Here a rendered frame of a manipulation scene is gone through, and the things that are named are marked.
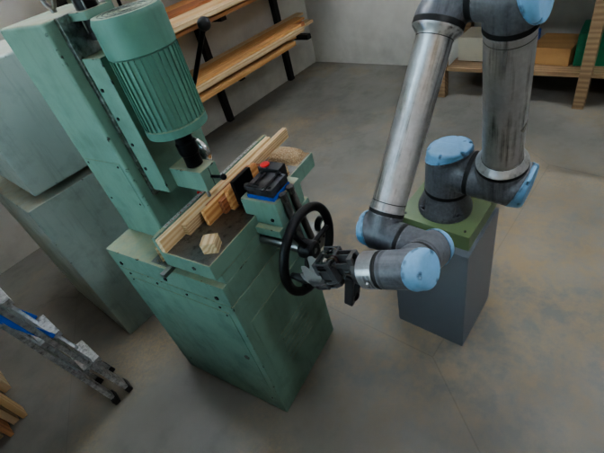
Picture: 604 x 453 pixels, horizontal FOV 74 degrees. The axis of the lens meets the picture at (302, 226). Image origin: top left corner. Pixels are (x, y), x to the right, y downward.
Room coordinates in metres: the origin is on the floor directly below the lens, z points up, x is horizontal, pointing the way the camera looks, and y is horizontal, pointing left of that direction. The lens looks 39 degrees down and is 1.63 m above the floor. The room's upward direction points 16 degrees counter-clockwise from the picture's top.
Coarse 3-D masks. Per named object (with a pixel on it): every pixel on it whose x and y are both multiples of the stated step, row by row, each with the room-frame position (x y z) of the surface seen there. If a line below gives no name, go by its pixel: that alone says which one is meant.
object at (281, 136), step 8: (280, 136) 1.42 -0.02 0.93; (288, 136) 1.46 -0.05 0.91; (272, 144) 1.38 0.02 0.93; (280, 144) 1.41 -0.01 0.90; (264, 152) 1.33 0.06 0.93; (248, 160) 1.29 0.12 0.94; (256, 160) 1.29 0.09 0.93; (264, 160) 1.32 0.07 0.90; (240, 168) 1.25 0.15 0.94; (232, 176) 1.21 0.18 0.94; (208, 200) 1.10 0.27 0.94; (200, 208) 1.07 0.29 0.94; (192, 216) 1.04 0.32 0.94; (200, 216) 1.05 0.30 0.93; (184, 224) 1.01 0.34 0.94; (192, 224) 1.02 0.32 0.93; (200, 224) 1.04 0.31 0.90; (192, 232) 1.01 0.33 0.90
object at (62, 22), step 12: (72, 12) 1.20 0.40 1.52; (60, 24) 1.16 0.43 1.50; (72, 24) 1.19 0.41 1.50; (72, 36) 1.17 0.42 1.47; (84, 36) 1.20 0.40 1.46; (72, 48) 1.16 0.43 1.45; (84, 48) 1.19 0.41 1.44; (96, 48) 1.21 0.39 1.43; (84, 72) 1.17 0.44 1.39; (108, 108) 1.17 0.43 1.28; (120, 132) 1.16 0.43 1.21; (132, 156) 1.17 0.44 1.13; (156, 192) 1.17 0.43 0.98
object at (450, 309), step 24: (480, 240) 0.98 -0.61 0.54; (456, 264) 0.94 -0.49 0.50; (480, 264) 1.00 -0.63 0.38; (432, 288) 1.00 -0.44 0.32; (456, 288) 0.93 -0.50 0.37; (480, 288) 1.02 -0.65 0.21; (408, 312) 1.09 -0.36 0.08; (432, 312) 1.00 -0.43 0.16; (456, 312) 0.93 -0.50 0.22; (456, 336) 0.93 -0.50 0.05
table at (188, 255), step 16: (304, 160) 1.25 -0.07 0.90; (304, 176) 1.23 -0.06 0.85; (240, 208) 1.07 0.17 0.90; (224, 224) 1.01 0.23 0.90; (240, 224) 0.99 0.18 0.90; (256, 224) 1.00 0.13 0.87; (288, 224) 0.97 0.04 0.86; (192, 240) 0.97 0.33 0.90; (224, 240) 0.93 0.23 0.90; (240, 240) 0.94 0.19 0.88; (176, 256) 0.92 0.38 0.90; (192, 256) 0.90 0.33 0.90; (208, 256) 0.88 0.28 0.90; (224, 256) 0.88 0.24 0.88; (192, 272) 0.90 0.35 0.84; (208, 272) 0.85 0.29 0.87
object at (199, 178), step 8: (208, 160) 1.12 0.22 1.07; (176, 168) 1.12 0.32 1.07; (184, 168) 1.11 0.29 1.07; (192, 168) 1.09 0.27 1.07; (200, 168) 1.08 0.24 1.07; (208, 168) 1.08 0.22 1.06; (216, 168) 1.10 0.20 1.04; (176, 176) 1.13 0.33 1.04; (184, 176) 1.10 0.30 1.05; (192, 176) 1.08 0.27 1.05; (200, 176) 1.06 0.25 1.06; (208, 176) 1.07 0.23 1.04; (184, 184) 1.12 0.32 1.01; (192, 184) 1.09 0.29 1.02; (200, 184) 1.07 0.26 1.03; (208, 184) 1.06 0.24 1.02
